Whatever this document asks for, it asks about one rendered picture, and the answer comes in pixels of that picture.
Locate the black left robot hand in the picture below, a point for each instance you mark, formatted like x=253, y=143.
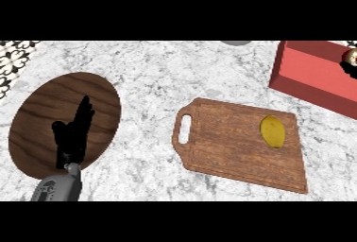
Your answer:
x=74, y=135

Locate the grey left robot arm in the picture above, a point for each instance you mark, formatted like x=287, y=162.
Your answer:
x=58, y=187

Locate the yellow lemon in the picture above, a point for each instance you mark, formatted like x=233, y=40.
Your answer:
x=273, y=131

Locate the brown wooden cutting board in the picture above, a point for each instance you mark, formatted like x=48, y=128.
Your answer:
x=236, y=148

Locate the grey round object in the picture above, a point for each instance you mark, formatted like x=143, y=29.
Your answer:
x=236, y=43

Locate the red box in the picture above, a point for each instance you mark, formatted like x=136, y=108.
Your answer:
x=316, y=74

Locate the round cupcake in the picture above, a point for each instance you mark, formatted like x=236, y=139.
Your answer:
x=351, y=57

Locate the black and white patterned tile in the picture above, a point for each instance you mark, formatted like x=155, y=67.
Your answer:
x=12, y=63

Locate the dark wooden oval board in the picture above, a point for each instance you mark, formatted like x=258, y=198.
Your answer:
x=46, y=104

